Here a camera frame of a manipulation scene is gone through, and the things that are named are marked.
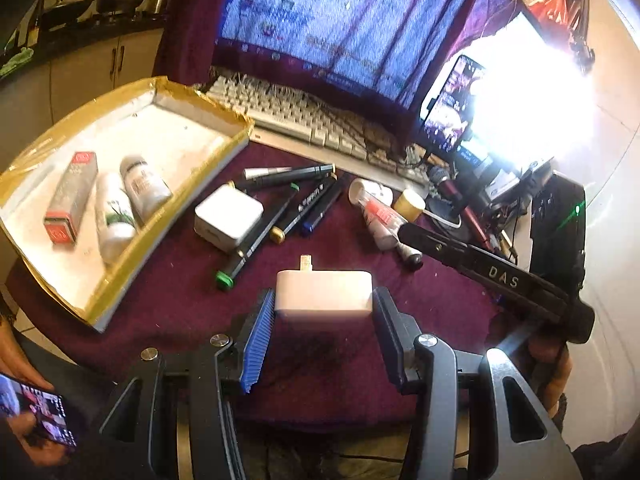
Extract yellow tape roll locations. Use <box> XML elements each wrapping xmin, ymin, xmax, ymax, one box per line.
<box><xmin>393</xmin><ymin>188</ymin><xmax>425</xmax><ymax>222</ymax></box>

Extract black marker green cap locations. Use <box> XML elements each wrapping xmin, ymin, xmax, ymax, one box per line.
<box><xmin>215</xmin><ymin>183</ymin><xmax>299</xmax><ymax>290</ymax></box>

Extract white charger with plug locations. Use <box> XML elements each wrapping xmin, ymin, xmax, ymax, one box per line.
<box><xmin>274</xmin><ymin>255</ymin><xmax>373</xmax><ymax>322</ymax></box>

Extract white round cap bottle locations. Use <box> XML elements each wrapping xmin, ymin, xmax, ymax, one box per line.
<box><xmin>362</xmin><ymin>210</ymin><xmax>398</xmax><ymax>252</ymax></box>

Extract black marker tan cap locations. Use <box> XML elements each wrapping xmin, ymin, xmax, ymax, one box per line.
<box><xmin>269</xmin><ymin>174</ymin><xmax>337</xmax><ymax>245</ymax></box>

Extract white square power adapter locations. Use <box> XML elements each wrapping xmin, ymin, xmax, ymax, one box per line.
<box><xmin>194</xmin><ymin>184</ymin><xmax>264</xmax><ymax>254</ymax></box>

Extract black marker blue cap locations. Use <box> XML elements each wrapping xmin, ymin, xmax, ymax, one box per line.
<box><xmin>300</xmin><ymin>174</ymin><xmax>349</xmax><ymax>237</ymax></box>

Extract black marker yellow ends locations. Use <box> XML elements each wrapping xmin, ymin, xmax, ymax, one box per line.
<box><xmin>228</xmin><ymin>164</ymin><xmax>335</xmax><ymax>193</ymax></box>

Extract white bottle red stripe label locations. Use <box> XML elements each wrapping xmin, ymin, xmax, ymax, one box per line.
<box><xmin>119</xmin><ymin>155</ymin><xmax>172</xmax><ymax>223</ymax></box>

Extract red grey carton box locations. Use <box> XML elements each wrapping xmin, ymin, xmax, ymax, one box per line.
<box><xmin>43</xmin><ymin>151</ymin><xmax>98</xmax><ymax>245</ymax></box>

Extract silver white marker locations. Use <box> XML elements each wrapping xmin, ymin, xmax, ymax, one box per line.
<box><xmin>243</xmin><ymin>167</ymin><xmax>291</xmax><ymax>180</ymax></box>

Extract person right hand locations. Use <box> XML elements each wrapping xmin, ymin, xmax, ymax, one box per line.
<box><xmin>518</xmin><ymin>333</ymin><xmax>573</xmax><ymax>418</ymax></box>

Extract person left hand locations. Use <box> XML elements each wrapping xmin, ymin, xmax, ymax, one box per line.
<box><xmin>0</xmin><ymin>316</ymin><xmax>54</xmax><ymax>391</ymax></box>

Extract maroon table cloth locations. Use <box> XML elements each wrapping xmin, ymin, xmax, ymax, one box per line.
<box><xmin>1</xmin><ymin>143</ymin><xmax>498</xmax><ymax>430</ymax></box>

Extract red microphone on stand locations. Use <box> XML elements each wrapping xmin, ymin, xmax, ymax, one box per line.
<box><xmin>427</xmin><ymin>166</ymin><xmax>494</xmax><ymax>252</ymax></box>

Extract smartphone on stand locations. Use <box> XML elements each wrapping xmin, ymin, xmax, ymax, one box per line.
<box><xmin>419</xmin><ymin>55</ymin><xmax>485</xmax><ymax>162</ymax></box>

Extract handheld smartphone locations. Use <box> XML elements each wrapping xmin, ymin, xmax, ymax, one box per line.
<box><xmin>0</xmin><ymin>374</ymin><xmax>78</xmax><ymax>448</ymax></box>

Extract yellow taped white tray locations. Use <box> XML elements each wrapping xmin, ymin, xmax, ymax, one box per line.
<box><xmin>1</xmin><ymin>77</ymin><xmax>253</xmax><ymax>332</ymax></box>

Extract monitor under maroon cloth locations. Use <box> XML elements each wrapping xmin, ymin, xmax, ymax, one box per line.
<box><xmin>153</xmin><ymin>0</ymin><xmax>520</xmax><ymax>139</ymax></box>

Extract white computer keyboard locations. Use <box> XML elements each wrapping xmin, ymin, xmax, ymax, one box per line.
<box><xmin>198</xmin><ymin>67</ymin><xmax>430</xmax><ymax>192</ymax></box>

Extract kitchen cabinets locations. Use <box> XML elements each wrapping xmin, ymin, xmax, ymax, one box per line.
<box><xmin>1</xmin><ymin>28</ymin><xmax>163</xmax><ymax>170</ymax></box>

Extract green cloth on counter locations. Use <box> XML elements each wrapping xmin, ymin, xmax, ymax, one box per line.
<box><xmin>0</xmin><ymin>47</ymin><xmax>34</xmax><ymax>79</ymax></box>

